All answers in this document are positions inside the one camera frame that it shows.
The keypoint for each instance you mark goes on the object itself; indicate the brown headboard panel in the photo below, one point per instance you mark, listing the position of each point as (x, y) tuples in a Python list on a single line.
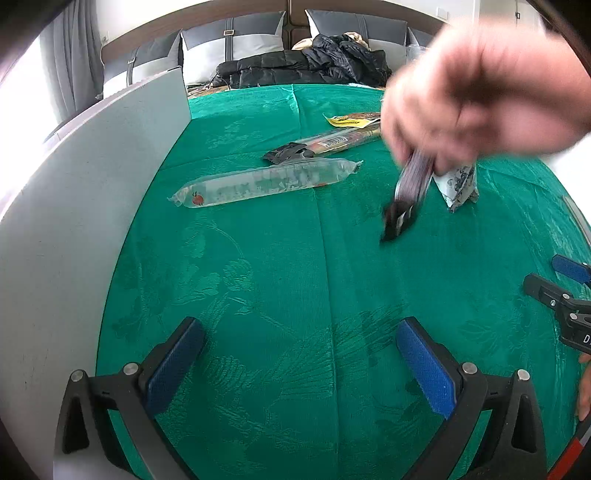
[(120, 44), (298, 27)]

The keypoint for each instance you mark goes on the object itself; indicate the person's right forearm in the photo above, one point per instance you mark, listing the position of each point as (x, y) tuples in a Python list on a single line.
[(568, 92)]

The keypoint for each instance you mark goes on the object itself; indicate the black chocolate bar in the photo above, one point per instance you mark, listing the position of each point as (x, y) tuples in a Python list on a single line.
[(411, 184)]

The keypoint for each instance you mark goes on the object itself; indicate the beige cloth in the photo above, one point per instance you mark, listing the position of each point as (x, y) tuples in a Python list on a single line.
[(355, 39)]

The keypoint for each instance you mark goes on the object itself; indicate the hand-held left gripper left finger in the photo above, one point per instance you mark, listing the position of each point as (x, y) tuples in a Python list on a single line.
[(178, 369)]

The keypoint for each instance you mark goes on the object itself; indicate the grey smartphone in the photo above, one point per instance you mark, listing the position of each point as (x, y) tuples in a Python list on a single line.
[(579, 217)]

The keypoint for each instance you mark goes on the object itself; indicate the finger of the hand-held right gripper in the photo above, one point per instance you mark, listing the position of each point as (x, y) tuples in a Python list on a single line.
[(542, 290), (572, 268)]

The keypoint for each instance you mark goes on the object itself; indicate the black puffer jacket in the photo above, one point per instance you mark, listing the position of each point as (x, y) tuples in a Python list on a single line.
[(286, 64)]

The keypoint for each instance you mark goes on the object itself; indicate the white wall socket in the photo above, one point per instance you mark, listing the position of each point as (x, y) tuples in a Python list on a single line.
[(443, 12)]

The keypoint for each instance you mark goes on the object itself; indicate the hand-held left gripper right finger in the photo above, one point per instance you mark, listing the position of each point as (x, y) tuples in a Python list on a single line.
[(427, 369)]

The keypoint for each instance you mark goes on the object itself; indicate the red snack packet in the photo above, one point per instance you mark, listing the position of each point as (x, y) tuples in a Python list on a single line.
[(457, 184)]

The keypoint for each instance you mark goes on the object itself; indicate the person's right hand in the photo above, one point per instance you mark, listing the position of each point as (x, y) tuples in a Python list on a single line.
[(461, 92)]

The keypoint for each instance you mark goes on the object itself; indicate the yellow label snack packet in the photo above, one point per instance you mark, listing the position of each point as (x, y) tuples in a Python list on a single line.
[(346, 121)]

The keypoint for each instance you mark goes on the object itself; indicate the long dark stick packet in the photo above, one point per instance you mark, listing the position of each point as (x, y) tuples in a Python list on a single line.
[(323, 142)]

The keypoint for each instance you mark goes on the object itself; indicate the white cardboard box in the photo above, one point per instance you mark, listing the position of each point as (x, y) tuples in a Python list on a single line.
[(69, 230)]

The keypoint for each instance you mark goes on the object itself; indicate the clear long sausage packet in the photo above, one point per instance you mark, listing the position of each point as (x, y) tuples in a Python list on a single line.
[(258, 184)]

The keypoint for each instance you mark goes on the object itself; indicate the grey curtain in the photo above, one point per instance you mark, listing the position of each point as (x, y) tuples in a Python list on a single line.
[(74, 46)]

